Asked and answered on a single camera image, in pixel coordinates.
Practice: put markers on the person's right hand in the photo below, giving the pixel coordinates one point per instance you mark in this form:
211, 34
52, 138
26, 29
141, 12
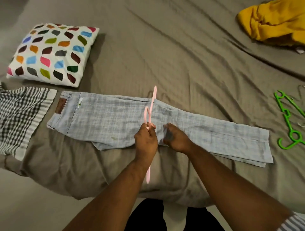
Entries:
178, 139

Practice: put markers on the person's left hand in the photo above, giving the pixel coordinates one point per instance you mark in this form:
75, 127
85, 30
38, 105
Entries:
145, 143

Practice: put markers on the grey garment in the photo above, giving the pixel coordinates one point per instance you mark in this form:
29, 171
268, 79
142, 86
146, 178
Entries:
109, 119

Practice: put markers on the pink plastic hanger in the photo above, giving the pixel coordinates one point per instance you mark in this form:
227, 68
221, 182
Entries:
152, 100

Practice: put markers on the pile of coloured plastic hangers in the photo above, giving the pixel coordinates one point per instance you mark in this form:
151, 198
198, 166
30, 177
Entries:
288, 116

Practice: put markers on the pink and yellow garment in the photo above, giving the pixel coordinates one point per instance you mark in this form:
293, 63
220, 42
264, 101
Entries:
276, 21

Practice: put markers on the person's left forearm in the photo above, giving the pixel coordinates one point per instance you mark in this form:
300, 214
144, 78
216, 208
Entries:
112, 200

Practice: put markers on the person's right forearm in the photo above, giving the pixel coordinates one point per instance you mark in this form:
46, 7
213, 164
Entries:
233, 193

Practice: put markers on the person's black trousers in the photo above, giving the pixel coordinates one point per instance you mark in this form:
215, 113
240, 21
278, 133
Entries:
147, 214

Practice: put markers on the bed with taupe sheet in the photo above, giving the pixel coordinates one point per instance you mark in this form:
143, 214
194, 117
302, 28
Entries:
167, 52

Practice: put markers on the person's striped shirt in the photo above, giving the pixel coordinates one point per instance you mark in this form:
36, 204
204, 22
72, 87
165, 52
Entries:
293, 222

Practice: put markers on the grey checked towel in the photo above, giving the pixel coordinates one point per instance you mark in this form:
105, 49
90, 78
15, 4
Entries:
21, 116

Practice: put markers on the colourful leaf print pillow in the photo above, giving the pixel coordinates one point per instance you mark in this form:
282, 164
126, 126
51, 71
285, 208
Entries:
52, 52

